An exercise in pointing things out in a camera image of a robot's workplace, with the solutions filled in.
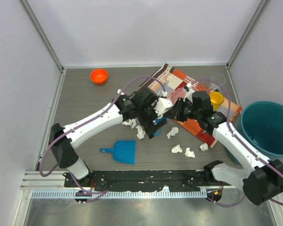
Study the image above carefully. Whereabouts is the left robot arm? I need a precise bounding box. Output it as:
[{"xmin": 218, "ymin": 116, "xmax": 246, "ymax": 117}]
[{"xmin": 49, "ymin": 88, "xmax": 173, "ymax": 181}]

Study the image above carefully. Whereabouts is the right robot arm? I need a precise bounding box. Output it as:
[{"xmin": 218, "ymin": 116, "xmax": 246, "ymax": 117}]
[{"xmin": 164, "ymin": 91, "xmax": 283, "ymax": 205}]

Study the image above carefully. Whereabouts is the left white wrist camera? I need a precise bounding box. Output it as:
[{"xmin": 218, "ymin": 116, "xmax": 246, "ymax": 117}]
[{"xmin": 154, "ymin": 91, "xmax": 174, "ymax": 119}]

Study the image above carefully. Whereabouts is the blue hand brush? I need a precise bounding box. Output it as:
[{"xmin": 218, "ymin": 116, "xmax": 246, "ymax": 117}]
[{"xmin": 153, "ymin": 119, "xmax": 165, "ymax": 137}]

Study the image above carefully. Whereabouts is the orange bowl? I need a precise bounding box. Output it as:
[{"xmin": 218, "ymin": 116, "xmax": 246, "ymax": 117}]
[{"xmin": 90, "ymin": 69, "xmax": 108, "ymax": 85}]

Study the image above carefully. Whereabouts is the purple cable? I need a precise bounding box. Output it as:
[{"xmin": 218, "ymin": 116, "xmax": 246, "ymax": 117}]
[
  {"xmin": 190, "ymin": 79, "xmax": 283, "ymax": 208},
  {"xmin": 39, "ymin": 75, "xmax": 168, "ymax": 204}
]

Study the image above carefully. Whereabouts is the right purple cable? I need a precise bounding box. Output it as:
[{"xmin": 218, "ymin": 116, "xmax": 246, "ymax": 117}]
[{"xmin": 190, "ymin": 79, "xmax": 283, "ymax": 208}]

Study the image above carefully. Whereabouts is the blue dustpan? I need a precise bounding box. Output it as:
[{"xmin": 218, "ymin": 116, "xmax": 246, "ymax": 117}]
[{"xmin": 100, "ymin": 140, "xmax": 136, "ymax": 165}]

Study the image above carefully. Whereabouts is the pink dotted plate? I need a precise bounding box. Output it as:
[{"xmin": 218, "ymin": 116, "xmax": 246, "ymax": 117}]
[{"xmin": 172, "ymin": 87, "xmax": 186, "ymax": 105}]

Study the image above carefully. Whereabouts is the teal trash bin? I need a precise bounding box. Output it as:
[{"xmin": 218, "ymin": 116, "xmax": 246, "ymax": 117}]
[{"xmin": 233, "ymin": 101, "xmax": 283, "ymax": 157}]

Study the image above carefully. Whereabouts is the white plastic fork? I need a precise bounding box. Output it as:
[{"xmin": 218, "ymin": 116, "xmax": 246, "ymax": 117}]
[{"xmin": 164, "ymin": 76, "xmax": 171, "ymax": 85}]

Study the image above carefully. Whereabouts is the yellow mug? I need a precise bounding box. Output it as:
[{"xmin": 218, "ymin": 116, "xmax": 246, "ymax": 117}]
[{"xmin": 209, "ymin": 91, "xmax": 225, "ymax": 111}]

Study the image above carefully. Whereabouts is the paper scrap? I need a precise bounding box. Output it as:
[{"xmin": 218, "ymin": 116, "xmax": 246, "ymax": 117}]
[
  {"xmin": 122, "ymin": 119, "xmax": 136, "ymax": 129},
  {"xmin": 185, "ymin": 147, "xmax": 195, "ymax": 158},
  {"xmin": 117, "ymin": 89, "xmax": 124, "ymax": 95},
  {"xmin": 171, "ymin": 145, "xmax": 183, "ymax": 153},
  {"xmin": 136, "ymin": 125, "xmax": 145, "ymax": 139},
  {"xmin": 199, "ymin": 143, "xmax": 208, "ymax": 152},
  {"xmin": 167, "ymin": 127, "xmax": 179, "ymax": 139}
]

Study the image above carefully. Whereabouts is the patterned placemat cloth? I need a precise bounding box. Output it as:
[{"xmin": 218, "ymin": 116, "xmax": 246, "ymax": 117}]
[{"xmin": 152, "ymin": 64, "xmax": 242, "ymax": 148}]

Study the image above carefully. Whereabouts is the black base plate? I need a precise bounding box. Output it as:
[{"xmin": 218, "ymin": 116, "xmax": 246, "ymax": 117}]
[{"xmin": 78, "ymin": 170, "xmax": 228, "ymax": 192}]

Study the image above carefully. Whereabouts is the clear plastic cup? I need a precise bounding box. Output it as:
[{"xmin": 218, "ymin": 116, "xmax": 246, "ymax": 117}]
[{"xmin": 209, "ymin": 74, "xmax": 226, "ymax": 91}]

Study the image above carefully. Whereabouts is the white slotted cable duct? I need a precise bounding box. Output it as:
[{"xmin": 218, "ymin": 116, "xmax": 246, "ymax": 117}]
[{"xmin": 31, "ymin": 189, "xmax": 207, "ymax": 200}]

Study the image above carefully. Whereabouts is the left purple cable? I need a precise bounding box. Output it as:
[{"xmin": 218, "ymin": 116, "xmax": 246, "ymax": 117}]
[{"xmin": 39, "ymin": 75, "xmax": 168, "ymax": 204}]

